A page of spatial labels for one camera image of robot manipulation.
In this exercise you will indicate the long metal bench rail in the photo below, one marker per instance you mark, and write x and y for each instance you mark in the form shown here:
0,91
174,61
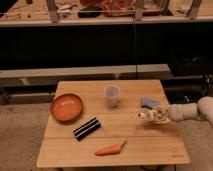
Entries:
51,76

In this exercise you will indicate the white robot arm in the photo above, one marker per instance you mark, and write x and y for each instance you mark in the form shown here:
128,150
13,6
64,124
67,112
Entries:
201,111

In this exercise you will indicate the black white striped block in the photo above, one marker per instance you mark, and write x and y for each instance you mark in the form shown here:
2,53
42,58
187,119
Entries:
86,129

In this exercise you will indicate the orange carrot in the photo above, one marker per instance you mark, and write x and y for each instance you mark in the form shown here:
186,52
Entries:
111,150

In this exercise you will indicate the orange bowl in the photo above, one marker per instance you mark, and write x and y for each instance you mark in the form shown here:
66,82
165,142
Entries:
66,107

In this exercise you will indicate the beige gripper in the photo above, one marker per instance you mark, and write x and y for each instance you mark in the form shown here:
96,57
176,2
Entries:
161,115

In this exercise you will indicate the black object on shelf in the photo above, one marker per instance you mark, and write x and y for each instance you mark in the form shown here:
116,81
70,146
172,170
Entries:
90,11

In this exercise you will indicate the blue sponge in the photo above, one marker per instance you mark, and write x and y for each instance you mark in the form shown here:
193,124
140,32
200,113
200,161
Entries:
149,103

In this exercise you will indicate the wooden folding table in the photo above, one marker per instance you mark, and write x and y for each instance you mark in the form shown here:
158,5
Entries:
147,143

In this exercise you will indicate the clear plastic cup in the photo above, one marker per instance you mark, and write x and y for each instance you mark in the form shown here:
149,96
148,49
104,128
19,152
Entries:
112,95

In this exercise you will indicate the red cloth on shelf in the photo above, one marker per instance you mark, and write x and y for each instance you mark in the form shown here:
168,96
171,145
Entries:
117,8

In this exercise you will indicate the white plastic bottle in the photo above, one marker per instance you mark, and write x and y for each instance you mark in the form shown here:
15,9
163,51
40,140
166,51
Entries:
151,115

